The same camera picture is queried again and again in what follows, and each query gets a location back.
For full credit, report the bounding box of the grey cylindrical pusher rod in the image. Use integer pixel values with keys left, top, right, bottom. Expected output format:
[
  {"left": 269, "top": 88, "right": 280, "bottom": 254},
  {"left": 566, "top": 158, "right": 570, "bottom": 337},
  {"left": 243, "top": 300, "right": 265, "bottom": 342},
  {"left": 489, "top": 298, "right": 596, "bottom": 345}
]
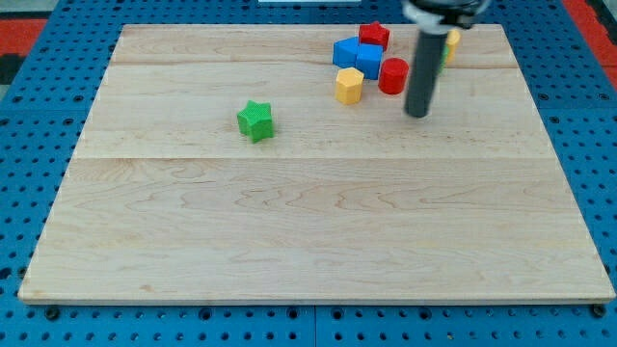
[{"left": 404, "top": 31, "right": 447, "bottom": 119}]

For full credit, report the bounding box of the green cylinder block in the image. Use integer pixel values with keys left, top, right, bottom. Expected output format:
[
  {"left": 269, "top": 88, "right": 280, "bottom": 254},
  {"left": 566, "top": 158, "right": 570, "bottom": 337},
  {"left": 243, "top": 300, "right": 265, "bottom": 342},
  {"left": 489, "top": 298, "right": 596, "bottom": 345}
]
[{"left": 438, "top": 45, "right": 449, "bottom": 75}]

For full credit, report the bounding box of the red star block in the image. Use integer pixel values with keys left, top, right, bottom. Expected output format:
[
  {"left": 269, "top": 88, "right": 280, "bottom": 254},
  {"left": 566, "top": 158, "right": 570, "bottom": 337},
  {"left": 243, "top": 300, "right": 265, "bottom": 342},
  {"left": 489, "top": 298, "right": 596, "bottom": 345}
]
[{"left": 359, "top": 21, "right": 390, "bottom": 51}]

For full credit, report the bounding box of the light wooden board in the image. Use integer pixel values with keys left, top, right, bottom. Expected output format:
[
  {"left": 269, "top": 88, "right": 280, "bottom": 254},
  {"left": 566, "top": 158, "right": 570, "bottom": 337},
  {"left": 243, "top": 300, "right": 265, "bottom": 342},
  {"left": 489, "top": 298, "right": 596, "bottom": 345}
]
[{"left": 18, "top": 24, "right": 615, "bottom": 306}]

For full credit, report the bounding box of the green star block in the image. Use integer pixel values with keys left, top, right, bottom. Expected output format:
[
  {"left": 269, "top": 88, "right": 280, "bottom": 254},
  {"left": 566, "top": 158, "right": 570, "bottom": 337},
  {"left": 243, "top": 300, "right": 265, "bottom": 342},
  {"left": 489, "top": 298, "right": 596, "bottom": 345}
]
[{"left": 236, "top": 100, "right": 274, "bottom": 143}]

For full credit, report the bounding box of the yellow block behind rod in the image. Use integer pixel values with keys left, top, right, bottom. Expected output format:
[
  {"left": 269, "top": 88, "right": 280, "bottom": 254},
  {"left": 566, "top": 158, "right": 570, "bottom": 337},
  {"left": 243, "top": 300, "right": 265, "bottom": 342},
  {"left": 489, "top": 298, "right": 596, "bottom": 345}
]
[{"left": 445, "top": 29, "right": 461, "bottom": 64}]

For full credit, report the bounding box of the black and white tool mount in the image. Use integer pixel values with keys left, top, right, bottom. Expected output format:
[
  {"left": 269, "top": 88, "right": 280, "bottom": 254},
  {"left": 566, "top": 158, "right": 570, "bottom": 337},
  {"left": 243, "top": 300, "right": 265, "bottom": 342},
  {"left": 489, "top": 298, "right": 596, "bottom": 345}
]
[{"left": 401, "top": 0, "right": 491, "bottom": 34}]

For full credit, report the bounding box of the blue pentagon block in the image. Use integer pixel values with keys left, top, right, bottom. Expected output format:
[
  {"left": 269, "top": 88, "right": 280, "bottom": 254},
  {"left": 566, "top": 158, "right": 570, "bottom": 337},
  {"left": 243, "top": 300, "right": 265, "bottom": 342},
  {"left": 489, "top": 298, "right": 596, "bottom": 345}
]
[{"left": 332, "top": 37, "right": 360, "bottom": 68}]

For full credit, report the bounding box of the blue cube block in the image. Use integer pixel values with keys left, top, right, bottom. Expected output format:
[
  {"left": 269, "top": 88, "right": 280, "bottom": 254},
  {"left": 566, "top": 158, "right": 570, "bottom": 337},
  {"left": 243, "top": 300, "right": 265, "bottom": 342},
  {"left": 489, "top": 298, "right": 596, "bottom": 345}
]
[{"left": 355, "top": 43, "right": 383, "bottom": 80}]

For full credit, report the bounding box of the yellow hexagon block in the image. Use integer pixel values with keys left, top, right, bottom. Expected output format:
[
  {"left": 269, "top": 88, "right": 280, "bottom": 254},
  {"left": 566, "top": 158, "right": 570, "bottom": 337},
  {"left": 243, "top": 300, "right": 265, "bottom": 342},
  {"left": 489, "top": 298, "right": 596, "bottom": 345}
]
[{"left": 335, "top": 67, "right": 364, "bottom": 105}]

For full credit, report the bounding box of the red cylinder block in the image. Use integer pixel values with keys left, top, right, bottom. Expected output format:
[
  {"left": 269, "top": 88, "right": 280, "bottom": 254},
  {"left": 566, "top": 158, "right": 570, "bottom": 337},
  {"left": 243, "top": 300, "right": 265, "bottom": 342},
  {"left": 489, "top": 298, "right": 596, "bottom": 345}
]
[{"left": 378, "top": 58, "right": 409, "bottom": 94}]

